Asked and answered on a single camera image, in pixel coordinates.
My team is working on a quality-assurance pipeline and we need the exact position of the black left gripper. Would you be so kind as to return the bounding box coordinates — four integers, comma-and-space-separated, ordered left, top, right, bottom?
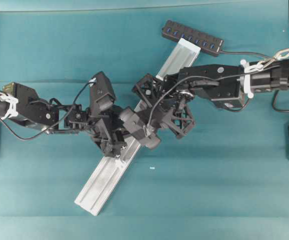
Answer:
64, 104, 125, 158

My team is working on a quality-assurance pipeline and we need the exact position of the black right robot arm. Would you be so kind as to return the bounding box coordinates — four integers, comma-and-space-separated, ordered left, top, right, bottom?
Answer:
131, 48, 289, 139

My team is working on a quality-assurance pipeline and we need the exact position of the long aluminium rail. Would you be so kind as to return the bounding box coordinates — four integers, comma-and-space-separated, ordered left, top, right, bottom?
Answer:
74, 38, 201, 216

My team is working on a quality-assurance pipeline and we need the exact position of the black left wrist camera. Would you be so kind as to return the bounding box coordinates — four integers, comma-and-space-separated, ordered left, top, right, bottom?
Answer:
89, 71, 116, 116

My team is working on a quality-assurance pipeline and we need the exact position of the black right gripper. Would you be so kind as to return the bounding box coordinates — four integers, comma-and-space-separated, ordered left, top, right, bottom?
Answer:
133, 73, 196, 139

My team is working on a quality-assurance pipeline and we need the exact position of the black multiport USB hub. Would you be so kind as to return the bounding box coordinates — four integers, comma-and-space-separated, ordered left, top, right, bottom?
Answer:
161, 20, 224, 57

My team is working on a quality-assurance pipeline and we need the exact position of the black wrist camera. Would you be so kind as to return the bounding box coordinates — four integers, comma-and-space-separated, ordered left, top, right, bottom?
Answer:
89, 71, 116, 116
119, 107, 161, 150

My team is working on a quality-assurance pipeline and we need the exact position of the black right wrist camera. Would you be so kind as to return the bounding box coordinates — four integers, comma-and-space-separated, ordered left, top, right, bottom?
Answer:
119, 107, 161, 150

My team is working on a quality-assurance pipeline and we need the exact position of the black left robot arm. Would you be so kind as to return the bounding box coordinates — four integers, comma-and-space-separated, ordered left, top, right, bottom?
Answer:
0, 78, 127, 158

